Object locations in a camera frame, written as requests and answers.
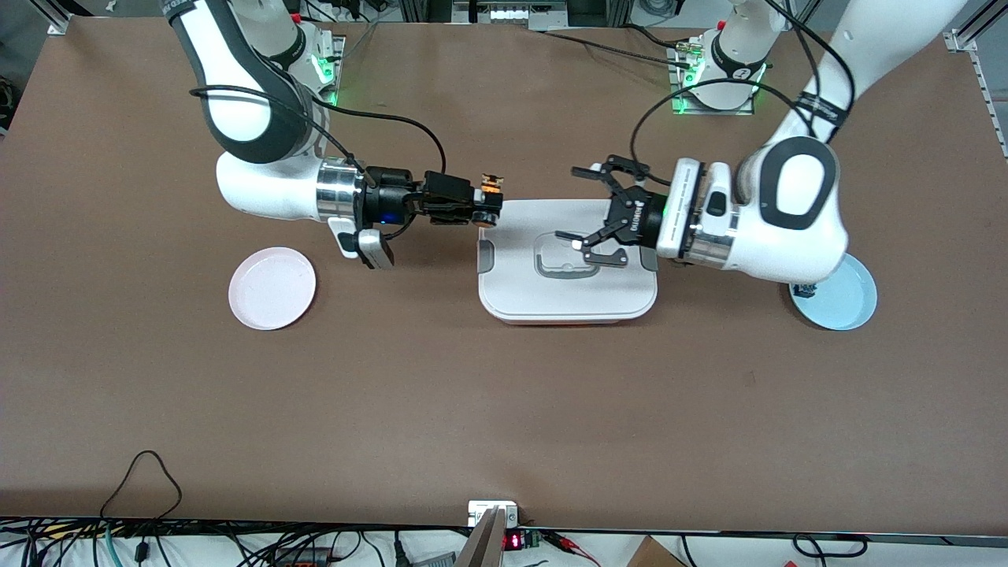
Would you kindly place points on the orange push button switch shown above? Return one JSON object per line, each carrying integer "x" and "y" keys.
{"x": 492, "y": 187}

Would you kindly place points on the blue push button switch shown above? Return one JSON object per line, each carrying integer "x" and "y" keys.
{"x": 805, "y": 291}

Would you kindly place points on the grey lunch box clip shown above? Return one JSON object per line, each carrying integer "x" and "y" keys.
{"x": 648, "y": 264}
{"x": 486, "y": 257}

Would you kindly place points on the aluminium frame rail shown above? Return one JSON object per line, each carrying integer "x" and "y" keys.
{"x": 988, "y": 87}

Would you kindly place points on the red digit display board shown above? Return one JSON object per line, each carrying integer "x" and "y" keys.
{"x": 513, "y": 541}

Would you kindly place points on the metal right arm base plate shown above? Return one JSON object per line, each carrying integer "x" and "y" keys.
{"x": 337, "y": 79}

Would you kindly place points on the brown cardboard box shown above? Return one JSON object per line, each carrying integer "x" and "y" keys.
{"x": 654, "y": 555}

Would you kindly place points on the white bracket with wooden bar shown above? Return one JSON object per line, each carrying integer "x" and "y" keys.
{"x": 484, "y": 543}

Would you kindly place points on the round pink plate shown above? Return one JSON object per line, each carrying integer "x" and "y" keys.
{"x": 272, "y": 287}

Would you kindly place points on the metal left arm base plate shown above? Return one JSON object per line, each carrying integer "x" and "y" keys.
{"x": 685, "y": 109}

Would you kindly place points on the aluminium frame corner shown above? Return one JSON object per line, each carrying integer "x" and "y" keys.
{"x": 59, "y": 20}

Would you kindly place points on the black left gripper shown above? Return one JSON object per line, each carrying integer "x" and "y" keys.
{"x": 639, "y": 216}

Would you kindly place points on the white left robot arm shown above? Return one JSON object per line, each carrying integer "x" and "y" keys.
{"x": 795, "y": 236}

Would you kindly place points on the red clip test lead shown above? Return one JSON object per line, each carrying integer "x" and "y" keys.
{"x": 571, "y": 545}

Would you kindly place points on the silver device with white label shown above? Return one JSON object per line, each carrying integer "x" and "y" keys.
{"x": 512, "y": 14}

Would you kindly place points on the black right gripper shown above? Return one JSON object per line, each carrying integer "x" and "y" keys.
{"x": 387, "y": 195}

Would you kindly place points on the round light blue plate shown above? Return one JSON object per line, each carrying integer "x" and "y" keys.
{"x": 846, "y": 311}

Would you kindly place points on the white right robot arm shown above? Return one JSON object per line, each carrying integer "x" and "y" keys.
{"x": 260, "y": 189}

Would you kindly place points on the white lidded lunch box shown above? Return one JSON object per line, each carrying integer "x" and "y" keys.
{"x": 567, "y": 299}

